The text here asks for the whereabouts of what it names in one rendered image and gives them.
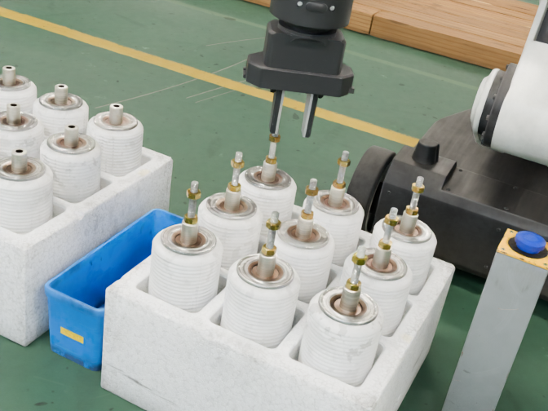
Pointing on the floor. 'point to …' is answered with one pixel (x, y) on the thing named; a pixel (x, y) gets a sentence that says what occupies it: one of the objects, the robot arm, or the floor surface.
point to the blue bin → (97, 289)
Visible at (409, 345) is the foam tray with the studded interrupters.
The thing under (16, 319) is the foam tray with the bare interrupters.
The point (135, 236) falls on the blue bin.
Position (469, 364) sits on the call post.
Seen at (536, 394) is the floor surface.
